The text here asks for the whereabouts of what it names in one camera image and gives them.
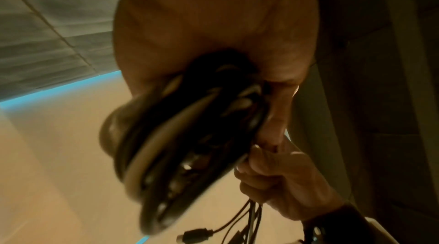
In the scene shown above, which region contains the person's right hand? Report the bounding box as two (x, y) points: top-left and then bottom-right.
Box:
(234, 138), (346, 222)

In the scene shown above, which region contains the person's left hand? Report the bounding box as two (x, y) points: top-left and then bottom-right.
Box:
(99, 0), (320, 155)

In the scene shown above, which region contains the bundle of black white cables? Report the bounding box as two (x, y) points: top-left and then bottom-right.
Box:
(112, 50), (272, 235)

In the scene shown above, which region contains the tangle of cables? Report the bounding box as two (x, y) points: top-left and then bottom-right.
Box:
(177, 199), (265, 244)

